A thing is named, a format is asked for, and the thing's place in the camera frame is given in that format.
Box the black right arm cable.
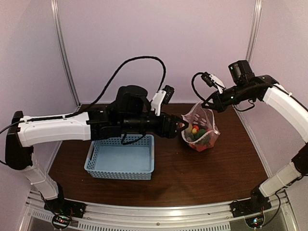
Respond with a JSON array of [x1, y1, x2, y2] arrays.
[[191, 72, 256, 112]]

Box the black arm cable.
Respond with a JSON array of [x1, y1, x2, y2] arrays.
[[0, 55, 167, 167], [191, 72, 256, 112]]

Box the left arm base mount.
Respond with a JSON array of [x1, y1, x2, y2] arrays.
[[44, 199, 86, 230]]

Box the clear polka dot zip bag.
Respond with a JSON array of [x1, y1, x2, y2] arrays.
[[181, 101, 220, 152]]

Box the red lychee bunch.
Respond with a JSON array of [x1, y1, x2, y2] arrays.
[[189, 142, 213, 152]]

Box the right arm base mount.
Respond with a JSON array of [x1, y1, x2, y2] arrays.
[[230, 198, 271, 229]]

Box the aluminium frame post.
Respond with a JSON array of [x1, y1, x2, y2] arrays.
[[245, 0, 262, 63], [51, 0, 81, 108]]

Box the light blue plastic basket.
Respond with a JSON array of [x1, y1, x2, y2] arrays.
[[84, 134, 154, 180]]

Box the right aluminium frame post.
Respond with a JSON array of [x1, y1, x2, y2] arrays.
[[245, 0, 262, 63]]

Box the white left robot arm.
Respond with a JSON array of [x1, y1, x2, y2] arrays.
[[5, 85, 189, 214]]

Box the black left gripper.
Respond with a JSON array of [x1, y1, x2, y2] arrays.
[[121, 110, 189, 139]]

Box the front aluminium rail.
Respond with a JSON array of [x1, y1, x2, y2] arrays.
[[24, 190, 296, 231]]

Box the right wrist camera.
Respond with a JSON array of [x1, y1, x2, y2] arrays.
[[201, 72, 226, 94]]

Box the green avocado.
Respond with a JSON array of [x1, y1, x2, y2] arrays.
[[193, 129, 207, 140]]

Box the orange red chili pepper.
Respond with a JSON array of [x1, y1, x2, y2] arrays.
[[185, 123, 199, 134]]

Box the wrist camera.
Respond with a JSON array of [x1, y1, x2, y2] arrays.
[[151, 85, 175, 116], [201, 72, 226, 94]]

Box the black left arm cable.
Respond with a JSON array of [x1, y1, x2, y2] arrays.
[[0, 55, 167, 167]]

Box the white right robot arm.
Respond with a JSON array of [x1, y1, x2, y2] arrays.
[[201, 60, 308, 213]]

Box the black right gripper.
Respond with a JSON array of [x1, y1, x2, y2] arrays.
[[202, 82, 255, 113]]

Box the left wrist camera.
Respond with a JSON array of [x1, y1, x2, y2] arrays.
[[151, 85, 175, 116]]

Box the left aluminium frame post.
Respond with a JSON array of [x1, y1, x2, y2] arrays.
[[51, 0, 81, 108]]

